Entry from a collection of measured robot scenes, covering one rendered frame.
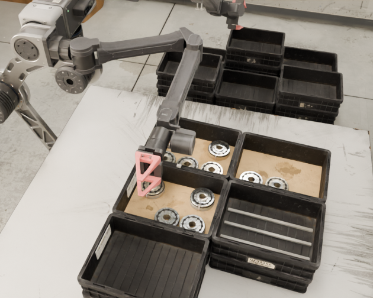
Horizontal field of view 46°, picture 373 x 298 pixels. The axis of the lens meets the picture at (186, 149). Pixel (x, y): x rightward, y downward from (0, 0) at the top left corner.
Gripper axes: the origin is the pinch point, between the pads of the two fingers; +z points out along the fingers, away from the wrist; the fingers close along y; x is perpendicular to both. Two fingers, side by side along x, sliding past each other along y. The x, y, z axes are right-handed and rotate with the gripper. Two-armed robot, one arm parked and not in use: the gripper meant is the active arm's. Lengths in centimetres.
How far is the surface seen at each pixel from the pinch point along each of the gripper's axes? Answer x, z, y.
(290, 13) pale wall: -43, -357, 138
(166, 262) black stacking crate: -3, -14, 62
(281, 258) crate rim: -44, -20, 52
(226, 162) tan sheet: -17, -69, 62
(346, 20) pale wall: -98, -357, 138
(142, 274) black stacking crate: 4, -7, 63
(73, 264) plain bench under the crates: 35, -10, 76
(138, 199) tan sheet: 16, -39, 62
